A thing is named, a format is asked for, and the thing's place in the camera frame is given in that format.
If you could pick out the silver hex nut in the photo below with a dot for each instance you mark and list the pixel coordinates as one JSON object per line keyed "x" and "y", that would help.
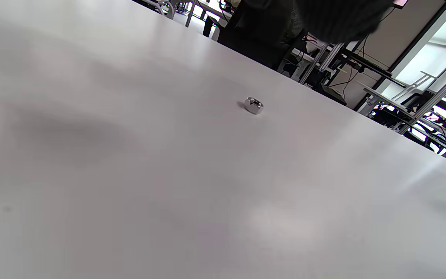
{"x": 253, "y": 105}

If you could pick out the black mesh office chair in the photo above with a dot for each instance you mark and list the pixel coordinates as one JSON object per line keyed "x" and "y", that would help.
{"x": 254, "y": 31}

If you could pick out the aluminium frame workstation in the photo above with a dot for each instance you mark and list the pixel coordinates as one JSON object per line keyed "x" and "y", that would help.
{"x": 323, "y": 60}

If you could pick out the person's left hand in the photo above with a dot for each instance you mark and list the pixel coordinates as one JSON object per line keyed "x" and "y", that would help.
{"x": 339, "y": 19}

